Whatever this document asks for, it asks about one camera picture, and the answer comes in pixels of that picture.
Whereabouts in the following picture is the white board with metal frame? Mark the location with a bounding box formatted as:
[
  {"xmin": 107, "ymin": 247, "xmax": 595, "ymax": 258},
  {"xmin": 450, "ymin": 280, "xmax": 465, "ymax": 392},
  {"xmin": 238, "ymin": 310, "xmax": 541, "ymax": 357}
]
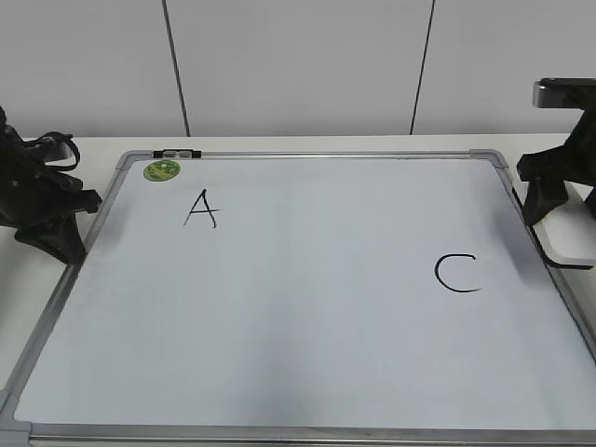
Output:
[{"xmin": 1, "ymin": 150, "xmax": 595, "ymax": 446}]

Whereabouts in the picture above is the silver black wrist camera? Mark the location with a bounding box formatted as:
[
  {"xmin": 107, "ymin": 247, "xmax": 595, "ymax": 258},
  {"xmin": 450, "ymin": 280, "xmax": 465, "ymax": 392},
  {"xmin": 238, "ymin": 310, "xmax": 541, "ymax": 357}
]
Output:
[{"xmin": 532, "ymin": 77, "xmax": 596, "ymax": 110}]

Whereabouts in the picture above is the white whiteboard eraser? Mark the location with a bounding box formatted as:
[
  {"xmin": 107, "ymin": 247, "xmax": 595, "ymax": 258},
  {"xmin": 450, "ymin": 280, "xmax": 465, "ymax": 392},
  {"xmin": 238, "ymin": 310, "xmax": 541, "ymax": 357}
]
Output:
[{"xmin": 533, "ymin": 183, "xmax": 595, "ymax": 269}]

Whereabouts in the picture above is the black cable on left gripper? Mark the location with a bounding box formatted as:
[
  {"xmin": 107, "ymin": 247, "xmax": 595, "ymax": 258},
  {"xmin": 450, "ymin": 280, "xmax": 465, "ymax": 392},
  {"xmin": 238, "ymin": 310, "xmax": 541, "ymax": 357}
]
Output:
[{"xmin": 18, "ymin": 132, "xmax": 81, "ymax": 179}]

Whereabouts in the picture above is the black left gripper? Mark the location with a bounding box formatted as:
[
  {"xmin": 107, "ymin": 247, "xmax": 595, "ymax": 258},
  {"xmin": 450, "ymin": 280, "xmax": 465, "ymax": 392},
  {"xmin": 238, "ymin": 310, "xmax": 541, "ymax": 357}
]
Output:
[{"xmin": 1, "ymin": 112, "xmax": 102, "ymax": 264}]

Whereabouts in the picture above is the green round magnet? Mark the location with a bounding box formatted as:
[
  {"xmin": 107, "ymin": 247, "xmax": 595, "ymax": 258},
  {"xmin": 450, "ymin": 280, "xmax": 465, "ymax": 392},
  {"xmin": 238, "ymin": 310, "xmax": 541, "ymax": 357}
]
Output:
[{"xmin": 143, "ymin": 159, "xmax": 182, "ymax": 183}]

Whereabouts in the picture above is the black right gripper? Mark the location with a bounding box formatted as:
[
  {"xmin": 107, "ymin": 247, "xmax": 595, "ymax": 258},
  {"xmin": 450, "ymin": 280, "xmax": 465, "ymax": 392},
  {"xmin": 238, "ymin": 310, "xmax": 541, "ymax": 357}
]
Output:
[{"xmin": 517, "ymin": 100, "xmax": 596, "ymax": 225}]

